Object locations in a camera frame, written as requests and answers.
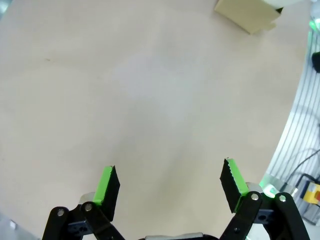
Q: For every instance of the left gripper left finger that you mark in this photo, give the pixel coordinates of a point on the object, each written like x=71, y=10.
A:
x=106, y=197

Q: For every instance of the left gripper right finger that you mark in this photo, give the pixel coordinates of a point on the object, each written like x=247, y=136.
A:
x=237, y=185

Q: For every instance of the yellow emergency stop box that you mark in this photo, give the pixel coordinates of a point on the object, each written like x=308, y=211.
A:
x=311, y=190

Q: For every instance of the brown cardboard box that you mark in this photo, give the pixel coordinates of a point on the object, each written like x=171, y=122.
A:
x=246, y=13

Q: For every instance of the grooved aluminium frame rail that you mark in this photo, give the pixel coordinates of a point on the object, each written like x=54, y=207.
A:
x=297, y=117

